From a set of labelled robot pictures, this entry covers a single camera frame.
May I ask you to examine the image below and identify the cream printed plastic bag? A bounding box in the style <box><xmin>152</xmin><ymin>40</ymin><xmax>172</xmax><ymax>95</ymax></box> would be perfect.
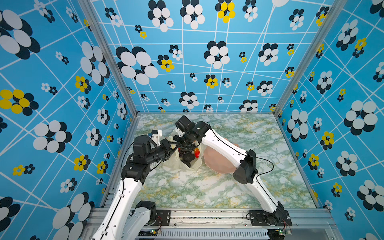
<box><xmin>164</xmin><ymin>141</ymin><xmax>207</xmax><ymax>171</ymax></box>

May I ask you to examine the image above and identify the yellow red mango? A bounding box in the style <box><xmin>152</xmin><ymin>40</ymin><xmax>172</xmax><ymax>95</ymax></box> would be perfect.
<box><xmin>194</xmin><ymin>149</ymin><xmax>200</xmax><ymax>159</ymax></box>

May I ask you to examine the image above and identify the left aluminium corner post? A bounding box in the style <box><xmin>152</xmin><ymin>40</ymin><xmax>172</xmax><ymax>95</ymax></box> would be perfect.
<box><xmin>79</xmin><ymin>0</ymin><xmax>138</xmax><ymax>118</ymax></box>

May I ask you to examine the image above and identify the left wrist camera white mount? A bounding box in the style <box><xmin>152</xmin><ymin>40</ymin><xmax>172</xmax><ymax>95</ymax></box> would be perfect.
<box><xmin>151</xmin><ymin>130</ymin><xmax>163</xmax><ymax>146</ymax></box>

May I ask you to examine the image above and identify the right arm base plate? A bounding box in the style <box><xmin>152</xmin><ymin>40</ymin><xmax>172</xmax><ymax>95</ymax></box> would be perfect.
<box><xmin>246</xmin><ymin>210</ymin><xmax>293</xmax><ymax>227</ymax></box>

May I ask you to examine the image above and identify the right aluminium corner post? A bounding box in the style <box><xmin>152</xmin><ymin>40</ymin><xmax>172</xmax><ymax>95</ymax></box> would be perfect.
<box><xmin>274</xmin><ymin>0</ymin><xmax>347</xmax><ymax>118</ymax></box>

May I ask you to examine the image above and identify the aluminium corner post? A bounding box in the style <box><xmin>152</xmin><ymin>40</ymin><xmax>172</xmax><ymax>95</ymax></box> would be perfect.
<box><xmin>274</xmin><ymin>0</ymin><xmax>347</xmax><ymax>118</ymax></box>
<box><xmin>79</xmin><ymin>0</ymin><xmax>138</xmax><ymax>118</ymax></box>

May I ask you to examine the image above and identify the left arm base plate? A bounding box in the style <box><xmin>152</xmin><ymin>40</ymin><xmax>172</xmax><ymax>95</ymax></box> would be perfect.
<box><xmin>146</xmin><ymin>210</ymin><xmax>171</xmax><ymax>227</ymax></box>

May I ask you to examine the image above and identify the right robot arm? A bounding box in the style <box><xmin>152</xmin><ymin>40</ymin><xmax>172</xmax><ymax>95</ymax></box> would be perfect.
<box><xmin>174</xmin><ymin>116</ymin><xmax>292</xmax><ymax>226</ymax></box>

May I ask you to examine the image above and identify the dark avocado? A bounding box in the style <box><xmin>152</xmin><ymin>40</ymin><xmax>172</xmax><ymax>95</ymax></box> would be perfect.
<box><xmin>181</xmin><ymin>153</ymin><xmax>195</xmax><ymax>168</ymax></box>

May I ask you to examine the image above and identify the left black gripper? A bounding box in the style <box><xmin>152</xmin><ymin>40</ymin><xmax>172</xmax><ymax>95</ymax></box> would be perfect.
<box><xmin>145</xmin><ymin>139</ymin><xmax>180</xmax><ymax>165</ymax></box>

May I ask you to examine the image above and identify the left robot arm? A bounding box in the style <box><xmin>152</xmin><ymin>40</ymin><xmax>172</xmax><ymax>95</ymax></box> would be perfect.
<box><xmin>92</xmin><ymin>135</ymin><xmax>181</xmax><ymax>240</ymax></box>

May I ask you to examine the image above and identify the aluminium front rail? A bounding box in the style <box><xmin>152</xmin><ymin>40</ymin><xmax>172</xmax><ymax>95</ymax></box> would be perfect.
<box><xmin>81</xmin><ymin>208</ymin><xmax>343</xmax><ymax>240</ymax></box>

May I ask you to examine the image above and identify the pink scalloped fruit bowl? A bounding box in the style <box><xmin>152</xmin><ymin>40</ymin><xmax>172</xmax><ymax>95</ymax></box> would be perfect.
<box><xmin>203</xmin><ymin>139</ymin><xmax>246</xmax><ymax>174</ymax></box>

